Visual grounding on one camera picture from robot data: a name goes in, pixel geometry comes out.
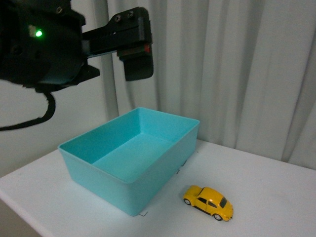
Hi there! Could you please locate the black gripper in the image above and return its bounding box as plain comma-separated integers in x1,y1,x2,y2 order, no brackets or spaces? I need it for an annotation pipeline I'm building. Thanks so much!
0,0,100,92

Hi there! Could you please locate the black gripper finger with pad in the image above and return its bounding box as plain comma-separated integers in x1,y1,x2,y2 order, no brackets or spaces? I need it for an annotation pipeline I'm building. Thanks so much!
83,7,154,81

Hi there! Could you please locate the yellow beetle toy car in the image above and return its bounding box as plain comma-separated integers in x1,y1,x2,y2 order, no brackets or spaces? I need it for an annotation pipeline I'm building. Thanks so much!
183,185,234,221

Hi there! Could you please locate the white pleated curtain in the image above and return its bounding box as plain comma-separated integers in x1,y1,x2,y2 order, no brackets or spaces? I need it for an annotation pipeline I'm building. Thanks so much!
0,0,316,176

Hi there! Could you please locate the turquoise plastic storage box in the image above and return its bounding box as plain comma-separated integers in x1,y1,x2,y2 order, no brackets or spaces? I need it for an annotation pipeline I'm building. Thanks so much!
58,108,199,216

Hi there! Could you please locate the black cable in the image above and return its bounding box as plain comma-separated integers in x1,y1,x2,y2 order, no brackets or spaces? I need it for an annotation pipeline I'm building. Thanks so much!
0,91,57,132

